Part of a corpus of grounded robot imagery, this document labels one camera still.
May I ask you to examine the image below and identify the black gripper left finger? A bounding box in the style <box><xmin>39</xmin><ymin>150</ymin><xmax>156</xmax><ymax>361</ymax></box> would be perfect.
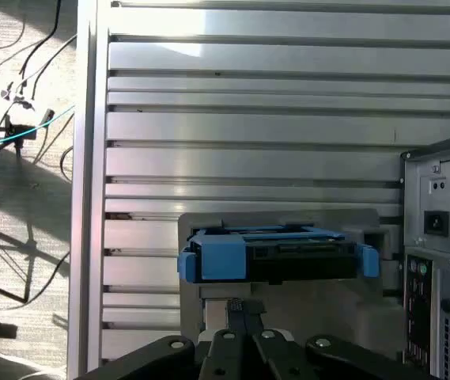
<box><xmin>76</xmin><ymin>298</ymin><xmax>249</xmax><ymax>380</ymax></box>

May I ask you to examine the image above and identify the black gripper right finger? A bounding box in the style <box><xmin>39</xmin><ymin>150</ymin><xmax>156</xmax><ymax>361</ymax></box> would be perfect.
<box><xmin>244</xmin><ymin>300</ymin><xmax>438</xmax><ymax>380</ymax></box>

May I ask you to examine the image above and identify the grey parts rack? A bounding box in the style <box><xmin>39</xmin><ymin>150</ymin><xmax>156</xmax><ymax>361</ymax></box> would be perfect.
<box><xmin>177</xmin><ymin>208</ymin><xmax>404</xmax><ymax>346</ymax></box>

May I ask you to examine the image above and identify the grey PC case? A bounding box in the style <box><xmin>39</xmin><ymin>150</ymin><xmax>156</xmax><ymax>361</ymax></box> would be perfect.
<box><xmin>400</xmin><ymin>136</ymin><xmax>450</xmax><ymax>380</ymax></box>

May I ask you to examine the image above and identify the white power strip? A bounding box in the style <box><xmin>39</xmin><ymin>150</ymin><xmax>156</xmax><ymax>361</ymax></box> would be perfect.
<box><xmin>0</xmin><ymin>81</ymin><xmax>38</xmax><ymax>118</ymax></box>

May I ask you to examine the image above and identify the blue floor cable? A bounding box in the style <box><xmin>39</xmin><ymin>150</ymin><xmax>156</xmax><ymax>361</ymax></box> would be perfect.
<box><xmin>0</xmin><ymin>104</ymin><xmax>76</xmax><ymax>158</ymax></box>

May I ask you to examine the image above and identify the black floor cable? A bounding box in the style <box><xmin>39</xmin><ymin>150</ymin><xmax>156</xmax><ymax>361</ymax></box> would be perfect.
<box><xmin>18</xmin><ymin>0</ymin><xmax>64</xmax><ymax>78</ymax></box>

